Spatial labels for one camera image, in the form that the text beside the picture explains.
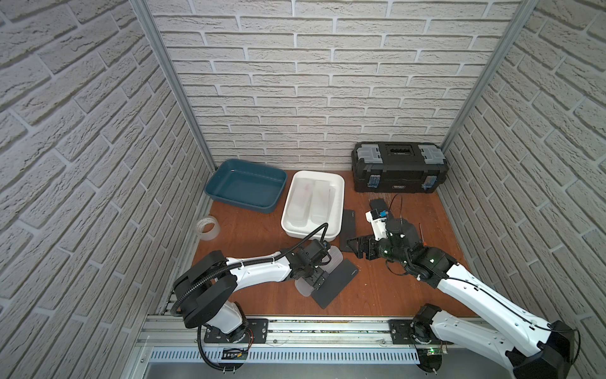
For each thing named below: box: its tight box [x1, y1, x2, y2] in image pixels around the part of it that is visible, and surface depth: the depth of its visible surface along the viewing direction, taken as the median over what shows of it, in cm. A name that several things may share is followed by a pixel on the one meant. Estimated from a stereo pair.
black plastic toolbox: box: [351, 141, 449, 194], surface depth 105 cm
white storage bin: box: [280, 170, 345, 242], surface depth 102 cm
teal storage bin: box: [203, 158, 289, 214], surface depth 118 cm
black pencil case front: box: [310, 258, 360, 310], surface depth 87 cm
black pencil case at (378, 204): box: [369, 198, 390, 212], surface depth 109 cm
